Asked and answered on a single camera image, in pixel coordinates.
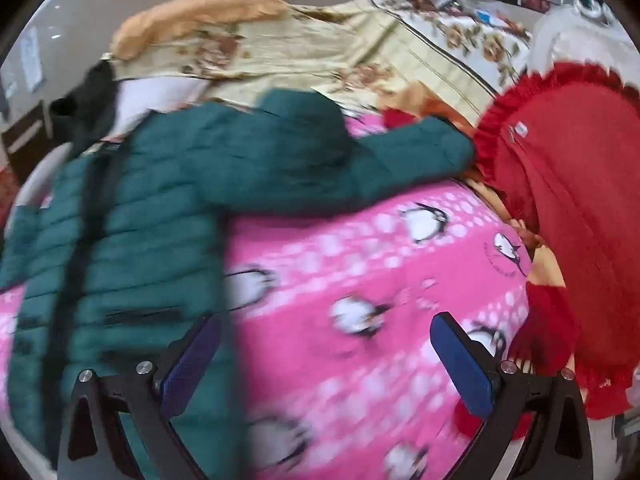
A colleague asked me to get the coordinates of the beige floral quilt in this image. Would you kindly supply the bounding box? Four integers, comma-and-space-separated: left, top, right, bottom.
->
107, 0, 533, 121

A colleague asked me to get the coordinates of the orange ruffled pillow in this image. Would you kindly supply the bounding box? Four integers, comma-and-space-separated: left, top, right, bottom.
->
110, 0, 288, 61

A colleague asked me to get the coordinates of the red ruffled cushion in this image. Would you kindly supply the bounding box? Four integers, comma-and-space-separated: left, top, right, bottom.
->
452, 62, 640, 443

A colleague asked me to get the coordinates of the white garment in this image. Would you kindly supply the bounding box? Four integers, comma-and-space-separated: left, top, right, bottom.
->
112, 77, 211, 131

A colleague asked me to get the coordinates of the black garment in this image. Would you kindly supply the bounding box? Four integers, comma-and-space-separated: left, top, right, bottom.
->
50, 60, 131, 156

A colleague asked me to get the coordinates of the pink penguin blanket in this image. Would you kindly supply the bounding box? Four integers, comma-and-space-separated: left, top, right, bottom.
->
0, 110, 538, 480

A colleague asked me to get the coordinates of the green puffer jacket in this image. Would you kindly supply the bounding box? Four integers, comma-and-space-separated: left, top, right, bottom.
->
0, 89, 476, 476

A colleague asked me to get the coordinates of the dark wooden chair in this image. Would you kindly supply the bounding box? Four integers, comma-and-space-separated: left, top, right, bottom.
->
0, 102, 56, 181

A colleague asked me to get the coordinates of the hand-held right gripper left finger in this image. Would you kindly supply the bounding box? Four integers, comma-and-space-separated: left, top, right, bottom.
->
59, 312, 223, 480

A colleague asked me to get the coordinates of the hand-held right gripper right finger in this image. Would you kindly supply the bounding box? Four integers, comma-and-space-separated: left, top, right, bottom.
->
430, 311, 593, 480

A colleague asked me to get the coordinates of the orange red floral blanket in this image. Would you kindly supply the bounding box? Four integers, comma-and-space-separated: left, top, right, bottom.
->
382, 84, 568, 291

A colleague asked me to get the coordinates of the white lace cushion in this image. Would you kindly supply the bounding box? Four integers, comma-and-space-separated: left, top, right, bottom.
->
527, 5, 640, 81

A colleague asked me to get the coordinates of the white wall poster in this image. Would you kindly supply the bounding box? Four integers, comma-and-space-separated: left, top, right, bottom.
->
20, 27, 47, 87

